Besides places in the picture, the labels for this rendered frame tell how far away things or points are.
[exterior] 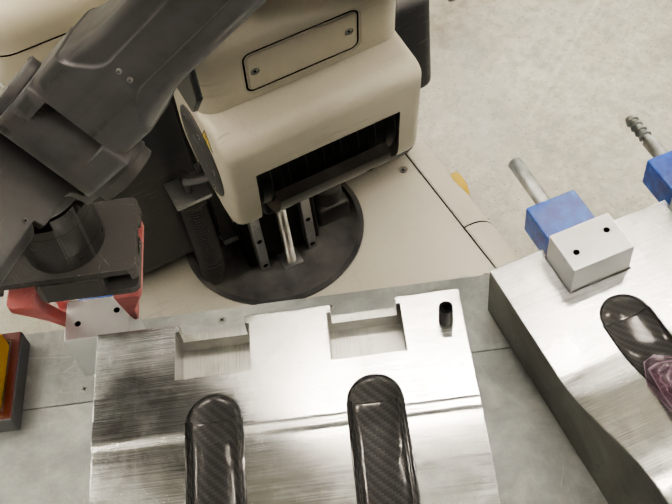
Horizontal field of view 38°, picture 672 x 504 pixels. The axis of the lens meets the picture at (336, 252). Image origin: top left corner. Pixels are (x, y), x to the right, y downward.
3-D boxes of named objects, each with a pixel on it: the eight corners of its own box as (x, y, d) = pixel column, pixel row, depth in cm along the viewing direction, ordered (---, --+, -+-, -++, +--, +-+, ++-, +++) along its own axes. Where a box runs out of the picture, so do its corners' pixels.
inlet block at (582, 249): (486, 193, 82) (488, 150, 77) (538, 173, 83) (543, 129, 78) (567, 312, 74) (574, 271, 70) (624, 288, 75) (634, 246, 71)
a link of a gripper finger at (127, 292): (164, 345, 75) (133, 275, 67) (72, 357, 75) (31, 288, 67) (165, 273, 79) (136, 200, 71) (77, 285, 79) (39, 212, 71)
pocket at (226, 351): (186, 350, 72) (175, 324, 69) (256, 341, 72) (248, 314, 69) (186, 405, 70) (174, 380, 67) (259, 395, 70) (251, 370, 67)
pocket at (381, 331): (330, 332, 72) (325, 305, 69) (401, 323, 72) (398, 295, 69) (335, 386, 70) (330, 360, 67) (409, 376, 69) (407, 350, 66)
